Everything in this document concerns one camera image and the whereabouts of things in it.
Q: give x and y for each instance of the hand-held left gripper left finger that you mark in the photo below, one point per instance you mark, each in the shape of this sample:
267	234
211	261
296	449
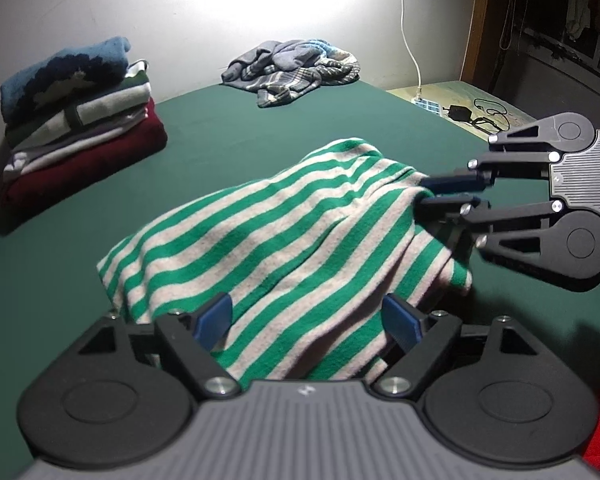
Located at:
212	322

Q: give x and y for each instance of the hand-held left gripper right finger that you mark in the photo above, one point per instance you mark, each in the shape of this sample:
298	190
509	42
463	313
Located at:
402	322

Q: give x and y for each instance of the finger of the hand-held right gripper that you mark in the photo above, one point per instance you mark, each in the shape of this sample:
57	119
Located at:
445	207
460	180

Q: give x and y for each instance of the green white striped shirt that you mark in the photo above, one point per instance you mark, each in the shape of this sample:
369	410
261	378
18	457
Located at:
280	240

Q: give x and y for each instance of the black charger adapter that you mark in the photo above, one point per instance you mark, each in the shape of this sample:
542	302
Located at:
460	113

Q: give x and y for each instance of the white power strip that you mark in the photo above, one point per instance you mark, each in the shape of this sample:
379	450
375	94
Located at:
427	106

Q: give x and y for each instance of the dark red folded sweater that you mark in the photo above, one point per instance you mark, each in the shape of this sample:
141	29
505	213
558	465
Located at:
95	165

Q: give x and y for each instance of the crumpled grey plaid garment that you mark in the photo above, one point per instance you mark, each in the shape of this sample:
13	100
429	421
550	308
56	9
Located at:
290	72

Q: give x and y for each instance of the white folded garment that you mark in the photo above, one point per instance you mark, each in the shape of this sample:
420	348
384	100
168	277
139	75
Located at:
70	147

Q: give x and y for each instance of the green white folded shirt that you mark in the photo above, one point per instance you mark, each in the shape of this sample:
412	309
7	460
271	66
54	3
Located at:
105	105

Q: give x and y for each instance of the blue patterned folded sweater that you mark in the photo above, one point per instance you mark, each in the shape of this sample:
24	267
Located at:
65	77

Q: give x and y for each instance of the wooden frame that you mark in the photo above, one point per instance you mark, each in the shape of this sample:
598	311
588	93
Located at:
477	25

